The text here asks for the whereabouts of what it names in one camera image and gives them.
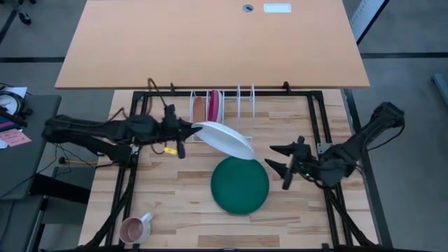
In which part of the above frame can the pink ceramic mug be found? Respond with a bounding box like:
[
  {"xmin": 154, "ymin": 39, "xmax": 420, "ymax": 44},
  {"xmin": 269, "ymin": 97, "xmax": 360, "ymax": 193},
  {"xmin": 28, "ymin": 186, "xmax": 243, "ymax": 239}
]
[{"xmin": 118, "ymin": 212, "xmax": 155, "ymax": 245}]

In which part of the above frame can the light tan desk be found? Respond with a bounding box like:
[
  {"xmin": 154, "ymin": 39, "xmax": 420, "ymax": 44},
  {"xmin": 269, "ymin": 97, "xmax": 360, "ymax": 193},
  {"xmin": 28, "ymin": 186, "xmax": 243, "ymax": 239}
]
[{"xmin": 55, "ymin": 0, "xmax": 371, "ymax": 90}]

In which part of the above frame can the white wire dish rack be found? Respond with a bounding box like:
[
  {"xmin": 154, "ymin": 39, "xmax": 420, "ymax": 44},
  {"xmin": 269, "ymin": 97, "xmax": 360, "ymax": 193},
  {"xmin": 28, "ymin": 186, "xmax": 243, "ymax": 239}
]
[{"xmin": 188, "ymin": 83, "xmax": 257, "ymax": 145}]

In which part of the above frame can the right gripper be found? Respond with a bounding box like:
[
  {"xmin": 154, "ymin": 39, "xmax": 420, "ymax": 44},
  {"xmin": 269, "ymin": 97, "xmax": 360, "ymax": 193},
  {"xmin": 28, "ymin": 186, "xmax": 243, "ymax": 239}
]
[{"xmin": 264, "ymin": 136, "xmax": 318, "ymax": 190}]

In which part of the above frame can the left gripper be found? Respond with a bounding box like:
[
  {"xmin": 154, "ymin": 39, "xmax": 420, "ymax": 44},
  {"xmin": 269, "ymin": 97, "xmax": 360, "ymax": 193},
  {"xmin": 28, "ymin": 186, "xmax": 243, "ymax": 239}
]
[{"xmin": 160, "ymin": 104, "xmax": 204, "ymax": 160}]

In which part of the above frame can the black floor cable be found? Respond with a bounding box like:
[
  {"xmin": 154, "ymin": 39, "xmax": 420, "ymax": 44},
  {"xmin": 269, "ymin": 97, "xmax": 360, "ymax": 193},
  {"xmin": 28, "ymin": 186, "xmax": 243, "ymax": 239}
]
[{"xmin": 48, "ymin": 141, "xmax": 102, "ymax": 160}]

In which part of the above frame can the white plate with green underside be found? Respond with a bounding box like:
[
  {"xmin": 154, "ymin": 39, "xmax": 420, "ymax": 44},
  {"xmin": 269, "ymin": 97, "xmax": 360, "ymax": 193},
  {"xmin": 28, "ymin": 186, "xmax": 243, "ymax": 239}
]
[{"xmin": 191, "ymin": 120, "xmax": 259, "ymax": 162}]

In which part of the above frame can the white plate with pink underside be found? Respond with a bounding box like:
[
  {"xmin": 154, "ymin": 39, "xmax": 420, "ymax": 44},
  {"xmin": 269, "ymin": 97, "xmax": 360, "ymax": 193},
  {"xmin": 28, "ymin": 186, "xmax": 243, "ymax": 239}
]
[{"xmin": 207, "ymin": 89, "xmax": 224, "ymax": 123}]

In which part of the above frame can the black case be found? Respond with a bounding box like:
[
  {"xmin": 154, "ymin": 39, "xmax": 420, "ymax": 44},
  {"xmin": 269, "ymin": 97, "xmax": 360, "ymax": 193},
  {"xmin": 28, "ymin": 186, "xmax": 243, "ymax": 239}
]
[{"xmin": 29, "ymin": 173, "xmax": 92, "ymax": 206}]

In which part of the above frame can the black coiled cable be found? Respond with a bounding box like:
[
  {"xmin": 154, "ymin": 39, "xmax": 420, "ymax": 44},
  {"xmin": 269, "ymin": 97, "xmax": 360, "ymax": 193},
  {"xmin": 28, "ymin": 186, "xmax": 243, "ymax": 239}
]
[{"xmin": 0, "ymin": 91, "xmax": 34, "ymax": 123}]

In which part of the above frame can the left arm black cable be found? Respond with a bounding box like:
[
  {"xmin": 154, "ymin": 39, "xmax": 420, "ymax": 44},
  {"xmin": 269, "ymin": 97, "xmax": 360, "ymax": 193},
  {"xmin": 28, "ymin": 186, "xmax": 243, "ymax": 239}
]
[{"xmin": 146, "ymin": 77, "xmax": 168, "ymax": 108}]

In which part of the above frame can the white perforated computer case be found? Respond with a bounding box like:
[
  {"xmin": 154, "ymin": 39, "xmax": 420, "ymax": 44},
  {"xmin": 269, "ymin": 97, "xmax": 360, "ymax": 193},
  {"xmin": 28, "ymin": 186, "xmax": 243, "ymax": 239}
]
[{"xmin": 349, "ymin": 0, "xmax": 390, "ymax": 45}]

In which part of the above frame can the blue flat item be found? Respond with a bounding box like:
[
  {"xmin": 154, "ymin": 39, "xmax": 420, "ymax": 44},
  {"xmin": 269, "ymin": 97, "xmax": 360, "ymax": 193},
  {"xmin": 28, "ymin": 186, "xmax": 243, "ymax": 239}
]
[{"xmin": 0, "ymin": 117, "xmax": 20, "ymax": 133}]

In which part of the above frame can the white paper sheet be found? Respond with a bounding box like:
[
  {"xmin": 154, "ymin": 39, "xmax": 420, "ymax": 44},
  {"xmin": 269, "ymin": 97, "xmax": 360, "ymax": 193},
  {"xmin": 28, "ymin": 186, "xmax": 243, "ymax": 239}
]
[{"xmin": 0, "ymin": 86, "xmax": 28, "ymax": 106}]

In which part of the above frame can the black chair base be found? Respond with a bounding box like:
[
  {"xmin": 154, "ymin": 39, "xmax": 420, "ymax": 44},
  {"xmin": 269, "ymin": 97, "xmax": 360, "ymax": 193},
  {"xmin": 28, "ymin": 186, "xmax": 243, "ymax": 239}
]
[{"xmin": 10, "ymin": 0, "xmax": 38, "ymax": 26}]

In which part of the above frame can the pink paper note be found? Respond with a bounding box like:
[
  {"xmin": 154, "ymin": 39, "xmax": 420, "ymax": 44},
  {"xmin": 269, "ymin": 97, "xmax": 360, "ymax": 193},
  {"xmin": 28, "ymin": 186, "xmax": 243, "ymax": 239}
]
[{"xmin": 0, "ymin": 128, "xmax": 33, "ymax": 148}]

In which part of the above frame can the black aluminium rig frame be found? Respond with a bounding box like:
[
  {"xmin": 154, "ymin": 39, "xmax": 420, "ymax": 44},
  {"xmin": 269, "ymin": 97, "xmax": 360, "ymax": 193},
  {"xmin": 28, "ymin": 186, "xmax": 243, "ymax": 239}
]
[{"xmin": 83, "ymin": 90, "xmax": 379, "ymax": 251}]

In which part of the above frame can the orange plate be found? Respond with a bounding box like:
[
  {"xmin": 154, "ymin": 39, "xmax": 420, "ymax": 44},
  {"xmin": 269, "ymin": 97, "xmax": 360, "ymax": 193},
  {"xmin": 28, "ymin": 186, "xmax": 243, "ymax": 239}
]
[{"xmin": 192, "ymin": 96, "xmax": 207, "ymax": 124}]

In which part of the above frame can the dark grey side table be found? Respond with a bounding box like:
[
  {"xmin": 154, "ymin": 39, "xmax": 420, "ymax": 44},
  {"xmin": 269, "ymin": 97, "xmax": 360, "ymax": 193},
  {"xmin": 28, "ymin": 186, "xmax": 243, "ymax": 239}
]
[{"xmin": 0, "ymin": 93, "xmax": 62, "ymax": 200}]

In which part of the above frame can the white rectangular desk plate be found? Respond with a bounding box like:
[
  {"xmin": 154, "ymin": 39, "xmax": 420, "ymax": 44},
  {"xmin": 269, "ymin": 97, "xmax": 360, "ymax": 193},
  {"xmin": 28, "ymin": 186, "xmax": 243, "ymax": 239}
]
[{"xmin": 263, "ymin": 3, "xmax": 293, "ymax": 14}]

